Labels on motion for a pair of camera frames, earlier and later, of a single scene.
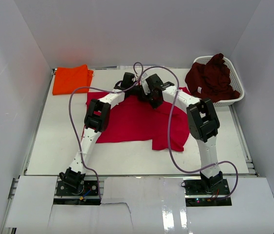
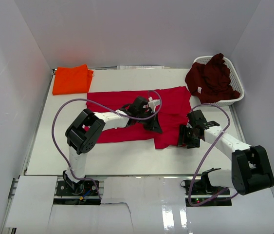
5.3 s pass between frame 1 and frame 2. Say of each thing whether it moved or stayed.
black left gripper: moved
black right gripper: moved
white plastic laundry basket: stayed
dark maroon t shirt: stayed
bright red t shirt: stayed
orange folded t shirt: stayed
